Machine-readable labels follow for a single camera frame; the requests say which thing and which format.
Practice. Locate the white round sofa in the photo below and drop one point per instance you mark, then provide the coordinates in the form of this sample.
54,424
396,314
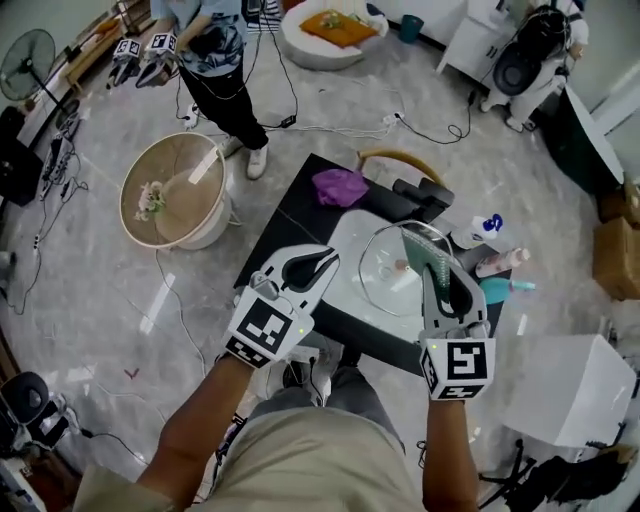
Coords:
320,57

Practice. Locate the black office chair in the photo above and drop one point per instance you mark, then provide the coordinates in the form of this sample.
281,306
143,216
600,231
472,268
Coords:
565,475

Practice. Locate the large cardboard box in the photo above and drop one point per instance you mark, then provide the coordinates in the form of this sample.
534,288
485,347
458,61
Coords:
617,260

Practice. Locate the black sink cabinet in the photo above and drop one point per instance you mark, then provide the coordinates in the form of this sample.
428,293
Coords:
290,215

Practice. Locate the teal waste bin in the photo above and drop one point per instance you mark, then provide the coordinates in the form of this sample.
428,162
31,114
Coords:
411,30

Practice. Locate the person's beige shirt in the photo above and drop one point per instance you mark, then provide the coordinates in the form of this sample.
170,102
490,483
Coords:
310,465

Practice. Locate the purple cloth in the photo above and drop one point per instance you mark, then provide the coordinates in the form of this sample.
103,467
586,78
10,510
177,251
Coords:
340,187

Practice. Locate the person's left forearm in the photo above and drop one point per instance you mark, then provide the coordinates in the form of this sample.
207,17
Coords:
200,425

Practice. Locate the green scrubbing pad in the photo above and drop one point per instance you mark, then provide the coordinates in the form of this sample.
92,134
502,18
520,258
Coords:
422,247

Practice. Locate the wooden chair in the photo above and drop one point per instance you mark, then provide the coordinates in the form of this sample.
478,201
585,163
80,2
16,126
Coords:
400,156

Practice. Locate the small cardboard box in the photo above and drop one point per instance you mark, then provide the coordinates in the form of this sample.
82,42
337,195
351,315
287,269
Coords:
622,205

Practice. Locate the white sink basin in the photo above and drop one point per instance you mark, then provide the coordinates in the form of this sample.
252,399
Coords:
347,240

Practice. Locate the white cube cabinet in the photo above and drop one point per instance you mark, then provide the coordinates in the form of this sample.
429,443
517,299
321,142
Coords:
565,390

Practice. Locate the black white striped rug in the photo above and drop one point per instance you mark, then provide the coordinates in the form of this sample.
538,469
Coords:
262,15

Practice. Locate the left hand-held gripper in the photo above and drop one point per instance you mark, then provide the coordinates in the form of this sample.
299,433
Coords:
265,330

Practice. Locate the white power strip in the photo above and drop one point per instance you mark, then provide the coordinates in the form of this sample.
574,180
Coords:
394,119
192,114
300,354

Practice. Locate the clear glass pan lid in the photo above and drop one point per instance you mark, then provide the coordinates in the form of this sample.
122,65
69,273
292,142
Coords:
385,280

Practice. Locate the wooden bench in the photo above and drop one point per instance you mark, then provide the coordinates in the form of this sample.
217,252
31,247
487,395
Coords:
90,55

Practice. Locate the black faucet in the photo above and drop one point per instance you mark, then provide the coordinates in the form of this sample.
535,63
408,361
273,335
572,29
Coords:
425,195

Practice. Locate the pale flower bouquet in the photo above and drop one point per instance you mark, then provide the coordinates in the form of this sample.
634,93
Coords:
150,200

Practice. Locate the round glass side table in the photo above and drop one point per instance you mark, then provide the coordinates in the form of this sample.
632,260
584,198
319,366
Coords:
190,220

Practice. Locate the orange cushion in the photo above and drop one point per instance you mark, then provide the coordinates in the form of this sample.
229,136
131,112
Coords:
340,30

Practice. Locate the black round backpack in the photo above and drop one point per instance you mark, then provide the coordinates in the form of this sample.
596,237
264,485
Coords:
27,400

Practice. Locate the white pump bottle blue cap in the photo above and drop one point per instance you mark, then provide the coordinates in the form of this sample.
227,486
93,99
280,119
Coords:
475,235

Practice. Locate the person's right forearm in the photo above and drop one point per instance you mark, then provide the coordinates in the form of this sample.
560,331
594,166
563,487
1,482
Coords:
452,450

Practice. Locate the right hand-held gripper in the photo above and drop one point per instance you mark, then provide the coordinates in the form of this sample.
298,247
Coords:
457,367

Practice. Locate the black standing fan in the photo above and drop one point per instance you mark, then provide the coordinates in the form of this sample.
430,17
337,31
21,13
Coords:
27,62

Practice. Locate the dark round table white top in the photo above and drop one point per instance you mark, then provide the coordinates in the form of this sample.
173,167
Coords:
590,145

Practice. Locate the pink bottle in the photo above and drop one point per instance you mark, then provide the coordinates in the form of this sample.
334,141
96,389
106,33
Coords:
500,262

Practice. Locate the black speaker box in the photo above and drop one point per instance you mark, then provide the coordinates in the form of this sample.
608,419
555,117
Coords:
17,160

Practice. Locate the black shelf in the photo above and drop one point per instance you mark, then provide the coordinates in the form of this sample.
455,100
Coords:
135,12

